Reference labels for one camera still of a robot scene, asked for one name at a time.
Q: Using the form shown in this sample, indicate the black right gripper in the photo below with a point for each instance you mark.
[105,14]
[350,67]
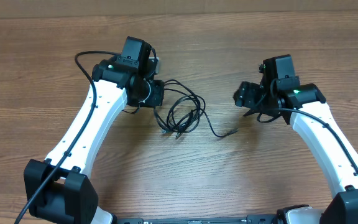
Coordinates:
[245,96]

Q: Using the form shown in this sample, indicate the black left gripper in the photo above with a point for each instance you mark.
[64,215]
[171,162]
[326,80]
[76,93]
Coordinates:
[158,98]

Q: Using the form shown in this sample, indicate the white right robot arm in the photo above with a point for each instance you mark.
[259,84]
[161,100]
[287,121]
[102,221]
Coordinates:
[281,95]

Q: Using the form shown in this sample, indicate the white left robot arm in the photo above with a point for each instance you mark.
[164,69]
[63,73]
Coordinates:
[58,188]

